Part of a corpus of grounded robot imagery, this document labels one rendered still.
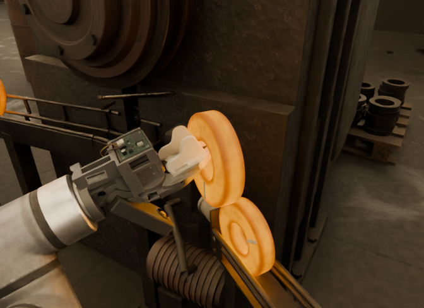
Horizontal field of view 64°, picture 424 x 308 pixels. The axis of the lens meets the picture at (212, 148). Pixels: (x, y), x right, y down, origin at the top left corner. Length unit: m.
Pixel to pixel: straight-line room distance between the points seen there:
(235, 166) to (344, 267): 1.25
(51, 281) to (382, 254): 1.52
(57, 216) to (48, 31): 0.54
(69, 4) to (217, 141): 0.48
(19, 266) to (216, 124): 0.31
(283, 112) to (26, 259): 0.59
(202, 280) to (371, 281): 0.96
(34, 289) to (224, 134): 0.31
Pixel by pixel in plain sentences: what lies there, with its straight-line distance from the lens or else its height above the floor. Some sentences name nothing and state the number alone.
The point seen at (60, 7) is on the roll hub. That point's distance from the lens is 0.85.
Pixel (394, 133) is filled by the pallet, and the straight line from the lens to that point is 2.58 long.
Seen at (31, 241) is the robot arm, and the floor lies 0.88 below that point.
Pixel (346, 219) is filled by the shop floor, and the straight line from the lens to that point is 1.92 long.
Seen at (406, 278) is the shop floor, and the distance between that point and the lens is 1.75.
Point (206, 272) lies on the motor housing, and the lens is 0.87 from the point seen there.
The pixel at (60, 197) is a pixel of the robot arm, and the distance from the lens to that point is 0.49.
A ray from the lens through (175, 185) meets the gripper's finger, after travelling 0.49.
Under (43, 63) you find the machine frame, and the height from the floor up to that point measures 0.87.
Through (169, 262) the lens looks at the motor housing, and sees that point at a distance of 0.91.
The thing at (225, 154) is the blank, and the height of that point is 0.95.
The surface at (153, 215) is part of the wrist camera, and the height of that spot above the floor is 0.85.
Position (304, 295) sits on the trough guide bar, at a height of 0.70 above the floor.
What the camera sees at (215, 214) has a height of 0.71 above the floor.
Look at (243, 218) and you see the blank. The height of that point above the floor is 0.77.
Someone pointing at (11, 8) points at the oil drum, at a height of 0.73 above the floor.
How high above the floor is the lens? 1.20
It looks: 30 degrees down
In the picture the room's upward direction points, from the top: straight up
